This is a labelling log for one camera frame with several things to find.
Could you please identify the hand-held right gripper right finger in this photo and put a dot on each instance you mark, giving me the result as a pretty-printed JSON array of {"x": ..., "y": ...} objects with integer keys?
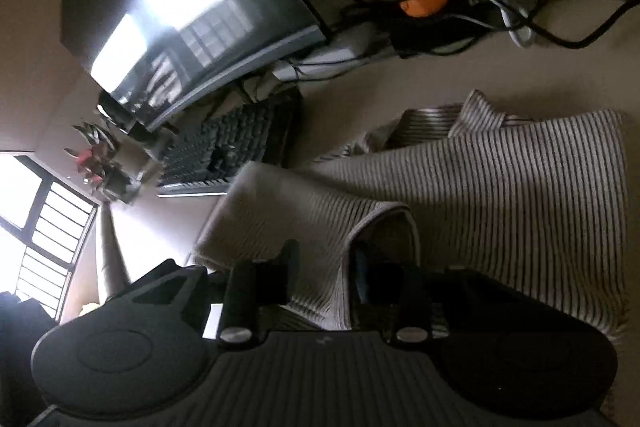
[{"x": 364, "y": 277}]

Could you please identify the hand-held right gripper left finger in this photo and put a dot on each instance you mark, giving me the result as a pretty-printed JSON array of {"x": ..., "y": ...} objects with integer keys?
[{"x": 245, "y": 297}]

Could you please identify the beige striped shirt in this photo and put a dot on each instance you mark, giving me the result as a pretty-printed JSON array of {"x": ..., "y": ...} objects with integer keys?
[{"x": 500, "y": 207}]

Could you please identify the black keyboard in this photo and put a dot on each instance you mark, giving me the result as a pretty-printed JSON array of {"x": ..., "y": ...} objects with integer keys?
[{"x": 220, "y": 147}]

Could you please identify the small potted plant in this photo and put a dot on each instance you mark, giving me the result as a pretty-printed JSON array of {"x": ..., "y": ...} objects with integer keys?
[{"x": 95, "y": 157}]

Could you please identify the window with grille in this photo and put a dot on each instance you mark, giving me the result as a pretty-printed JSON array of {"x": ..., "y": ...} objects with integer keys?
[{"x": 50, "y": 227}]

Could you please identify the white power strip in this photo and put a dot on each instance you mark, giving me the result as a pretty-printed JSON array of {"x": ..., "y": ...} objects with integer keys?
[{"x": 340, "y": 52}]

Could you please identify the dark cloth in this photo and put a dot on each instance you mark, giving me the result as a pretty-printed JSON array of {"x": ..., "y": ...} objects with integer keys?
[{"x": 20, "y": 347}]

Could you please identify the curved computer monitor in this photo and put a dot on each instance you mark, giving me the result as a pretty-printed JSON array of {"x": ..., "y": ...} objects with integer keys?
[{"x": 190, "y": 7}]

